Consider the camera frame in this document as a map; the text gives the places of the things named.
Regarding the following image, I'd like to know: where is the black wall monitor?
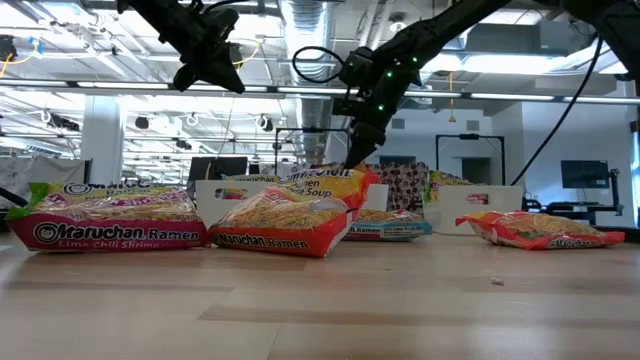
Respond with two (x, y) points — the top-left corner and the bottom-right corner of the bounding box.
(559, 159), (611, 190)

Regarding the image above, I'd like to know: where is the orange chicken Maruchan noodle pack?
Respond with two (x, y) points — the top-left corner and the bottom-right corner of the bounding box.
(454, 209), (626, 251)
(208, 167), (381, 259)

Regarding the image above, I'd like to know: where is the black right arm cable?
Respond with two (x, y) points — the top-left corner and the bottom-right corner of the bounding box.
(510, 35), (605, 186)

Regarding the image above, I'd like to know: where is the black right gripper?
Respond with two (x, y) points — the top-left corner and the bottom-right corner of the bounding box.
(333, 64), (424, 170)

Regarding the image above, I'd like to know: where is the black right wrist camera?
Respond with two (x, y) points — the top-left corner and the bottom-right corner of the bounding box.
(331, 97), (362, 120)

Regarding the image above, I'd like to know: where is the dark polka-dot bag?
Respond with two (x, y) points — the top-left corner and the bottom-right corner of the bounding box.
(367, 160), (430, 216)

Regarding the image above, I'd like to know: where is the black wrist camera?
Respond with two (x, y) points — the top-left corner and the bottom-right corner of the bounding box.
(198, 7), (241, 44)
(331, 97), (362, 120)

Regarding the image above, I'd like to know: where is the silver spiral air duct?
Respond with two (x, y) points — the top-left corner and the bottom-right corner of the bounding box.
(278, 0), (335, 166)

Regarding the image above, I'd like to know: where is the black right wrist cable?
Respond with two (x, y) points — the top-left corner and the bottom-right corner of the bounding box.
(291, 45), (351, 85)

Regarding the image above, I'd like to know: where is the white plastic bin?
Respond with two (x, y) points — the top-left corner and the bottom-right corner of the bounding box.
(360, 183), (390, 212)
(424, 184), (525, 236)
(194, 179), (281, 231)

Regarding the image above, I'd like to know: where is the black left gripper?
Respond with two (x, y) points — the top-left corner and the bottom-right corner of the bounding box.
(164, 27), (247, 95)

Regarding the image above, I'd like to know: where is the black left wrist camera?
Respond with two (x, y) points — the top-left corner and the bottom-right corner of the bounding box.
(198, 7), (241, 44)

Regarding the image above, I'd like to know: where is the black gantry frame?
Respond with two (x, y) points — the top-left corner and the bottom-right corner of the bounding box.
(435, 133), (506, 187)
(274, 127), (351, 171)

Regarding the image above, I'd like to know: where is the long linear ceiling light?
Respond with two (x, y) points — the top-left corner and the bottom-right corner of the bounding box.
(0, 77), (640, 106)

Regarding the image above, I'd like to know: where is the white square column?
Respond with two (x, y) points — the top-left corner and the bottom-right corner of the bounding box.
(79, 94), (126, 185)

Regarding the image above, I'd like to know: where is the grey cloth partition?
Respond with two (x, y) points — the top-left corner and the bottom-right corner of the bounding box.
(0, 155), (94, 211)

